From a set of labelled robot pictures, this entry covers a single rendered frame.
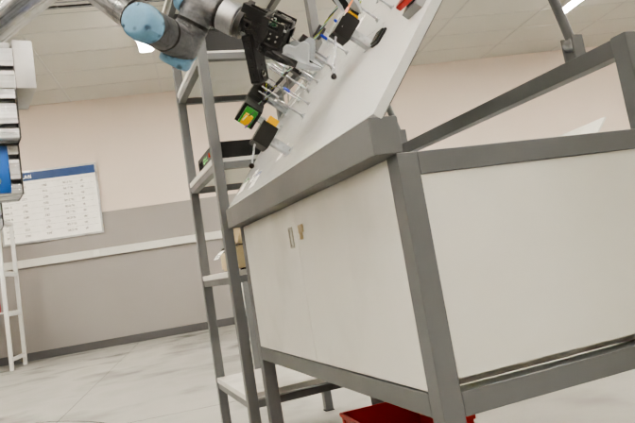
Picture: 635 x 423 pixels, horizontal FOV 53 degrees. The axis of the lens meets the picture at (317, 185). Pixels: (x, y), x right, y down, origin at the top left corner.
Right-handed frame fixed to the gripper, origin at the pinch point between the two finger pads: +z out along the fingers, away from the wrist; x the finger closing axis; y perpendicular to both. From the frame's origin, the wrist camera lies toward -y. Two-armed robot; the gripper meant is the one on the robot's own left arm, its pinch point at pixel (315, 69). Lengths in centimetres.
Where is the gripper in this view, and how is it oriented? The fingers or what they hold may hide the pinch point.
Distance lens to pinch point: 142.3
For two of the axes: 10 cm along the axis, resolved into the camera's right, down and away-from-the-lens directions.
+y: 3.2, -7.7, -5.4
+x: 3.5, -4.3, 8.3
